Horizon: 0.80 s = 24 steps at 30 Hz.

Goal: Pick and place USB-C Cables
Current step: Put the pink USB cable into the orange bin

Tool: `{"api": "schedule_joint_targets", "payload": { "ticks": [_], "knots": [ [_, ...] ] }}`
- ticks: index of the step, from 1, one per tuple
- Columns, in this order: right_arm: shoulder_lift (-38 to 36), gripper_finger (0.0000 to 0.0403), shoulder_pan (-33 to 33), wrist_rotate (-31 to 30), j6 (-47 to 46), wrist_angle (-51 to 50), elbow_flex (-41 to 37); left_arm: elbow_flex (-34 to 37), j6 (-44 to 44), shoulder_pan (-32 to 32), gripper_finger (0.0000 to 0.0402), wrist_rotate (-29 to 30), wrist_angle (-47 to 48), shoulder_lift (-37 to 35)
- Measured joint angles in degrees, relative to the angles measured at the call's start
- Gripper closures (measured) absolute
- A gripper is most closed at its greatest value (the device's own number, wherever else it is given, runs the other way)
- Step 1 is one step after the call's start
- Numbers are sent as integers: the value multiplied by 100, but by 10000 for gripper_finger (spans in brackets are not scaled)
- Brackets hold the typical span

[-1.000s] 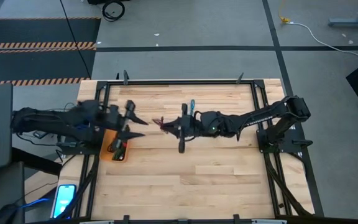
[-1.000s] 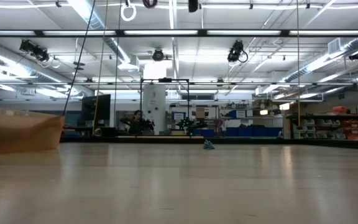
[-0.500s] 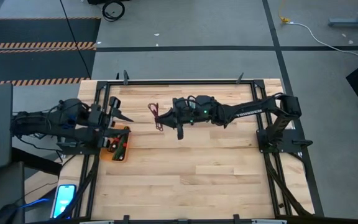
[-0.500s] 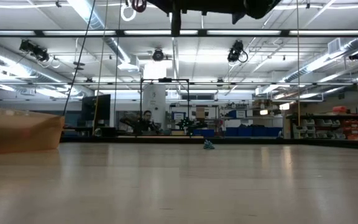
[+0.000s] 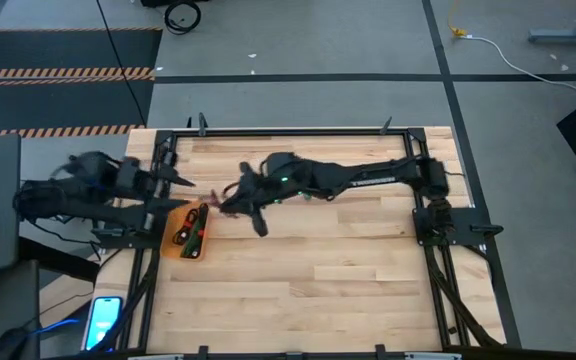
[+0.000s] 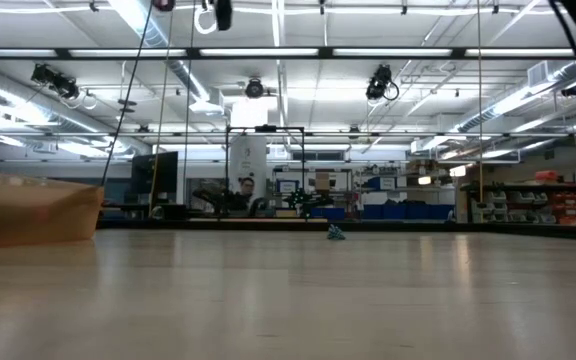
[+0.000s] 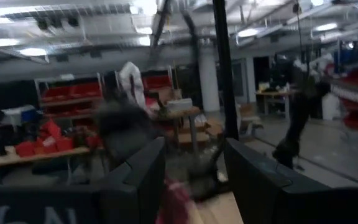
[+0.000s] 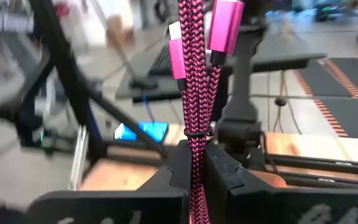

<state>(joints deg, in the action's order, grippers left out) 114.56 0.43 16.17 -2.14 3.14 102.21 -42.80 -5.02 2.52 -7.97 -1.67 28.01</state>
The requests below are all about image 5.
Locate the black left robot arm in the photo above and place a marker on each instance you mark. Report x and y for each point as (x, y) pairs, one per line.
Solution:
(68, 210)

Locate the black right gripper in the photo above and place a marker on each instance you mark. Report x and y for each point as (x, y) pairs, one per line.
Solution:
(260, 192)

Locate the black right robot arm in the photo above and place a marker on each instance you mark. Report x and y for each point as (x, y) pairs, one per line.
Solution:
(368, 172)

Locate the black mat with hazard stripes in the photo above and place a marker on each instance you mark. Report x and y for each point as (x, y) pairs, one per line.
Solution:
(43, 105)

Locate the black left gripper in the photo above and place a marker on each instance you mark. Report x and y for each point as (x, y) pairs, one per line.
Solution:
(135, 177)

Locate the wooden workbench with black frame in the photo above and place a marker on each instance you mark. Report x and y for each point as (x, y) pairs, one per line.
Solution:
(288, 133)

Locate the orange tray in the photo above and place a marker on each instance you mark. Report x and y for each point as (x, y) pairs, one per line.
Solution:
(170, 240)

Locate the smartphone with lit screen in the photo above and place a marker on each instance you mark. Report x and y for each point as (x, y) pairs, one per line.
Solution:
(103, 320)

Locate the black computer mouse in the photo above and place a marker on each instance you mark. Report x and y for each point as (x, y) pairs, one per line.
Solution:
(8, 345)

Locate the gray-legged desk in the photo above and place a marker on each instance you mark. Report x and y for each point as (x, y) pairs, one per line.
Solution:
(563, 36)

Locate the yellow plug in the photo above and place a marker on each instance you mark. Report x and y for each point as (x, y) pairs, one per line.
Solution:
(457, 32)

